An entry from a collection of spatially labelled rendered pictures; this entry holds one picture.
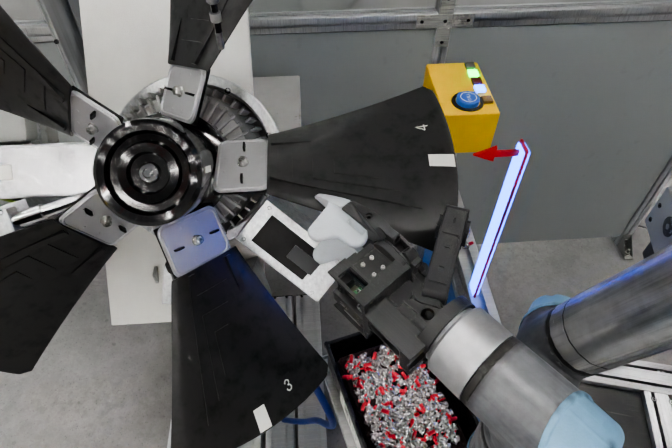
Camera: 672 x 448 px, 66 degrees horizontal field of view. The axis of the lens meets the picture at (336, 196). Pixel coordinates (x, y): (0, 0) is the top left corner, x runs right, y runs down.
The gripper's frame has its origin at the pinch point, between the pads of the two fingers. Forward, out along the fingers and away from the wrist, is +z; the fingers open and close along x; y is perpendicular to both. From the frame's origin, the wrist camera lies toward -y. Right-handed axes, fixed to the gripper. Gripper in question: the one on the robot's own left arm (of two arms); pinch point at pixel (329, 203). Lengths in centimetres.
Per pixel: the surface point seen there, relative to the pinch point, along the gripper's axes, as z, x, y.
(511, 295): 6, 126, -76
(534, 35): 28, 34, -89
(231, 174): 10.6, -1.7, 6.3
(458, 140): 8.2, 19.7, -34.4
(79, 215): 18.7, -1.2, 22.6
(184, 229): 11.5, 2.9, 14.0
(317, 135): 8.6, -1.3, -5.4
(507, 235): 21, 118, -90
